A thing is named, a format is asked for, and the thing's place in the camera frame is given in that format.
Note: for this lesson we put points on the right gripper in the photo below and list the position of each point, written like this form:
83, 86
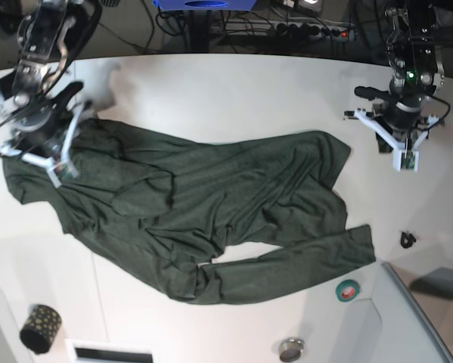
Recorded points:
43, 132

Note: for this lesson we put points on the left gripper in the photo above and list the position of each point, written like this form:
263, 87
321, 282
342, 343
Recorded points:
403, 114

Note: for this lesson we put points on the dark green t-shirt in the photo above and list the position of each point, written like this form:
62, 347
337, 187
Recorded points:
205, 224

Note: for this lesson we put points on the power strip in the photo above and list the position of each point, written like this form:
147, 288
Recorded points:
292, 30

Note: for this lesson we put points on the small black clip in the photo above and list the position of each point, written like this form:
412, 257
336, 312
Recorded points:
407, 239

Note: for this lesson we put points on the blue box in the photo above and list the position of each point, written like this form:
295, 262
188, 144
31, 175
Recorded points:
186, 5

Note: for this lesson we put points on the green tape roll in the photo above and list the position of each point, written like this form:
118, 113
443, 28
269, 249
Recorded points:
347, 290

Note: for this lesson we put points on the black yellow-dotted cup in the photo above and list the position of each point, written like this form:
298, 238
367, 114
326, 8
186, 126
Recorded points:
40, 329

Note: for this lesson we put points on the white slotted tray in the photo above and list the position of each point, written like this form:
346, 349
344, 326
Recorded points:
95, 351

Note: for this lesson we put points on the small metal tin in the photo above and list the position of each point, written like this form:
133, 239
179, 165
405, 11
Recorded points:
291, 349

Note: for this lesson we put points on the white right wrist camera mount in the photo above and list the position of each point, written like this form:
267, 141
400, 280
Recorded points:
63, 166

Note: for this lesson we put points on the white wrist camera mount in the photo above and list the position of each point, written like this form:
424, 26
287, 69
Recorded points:
403, 146
63, 166

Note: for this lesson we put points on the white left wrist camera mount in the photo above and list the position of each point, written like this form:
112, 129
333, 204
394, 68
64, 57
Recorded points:
403, 146

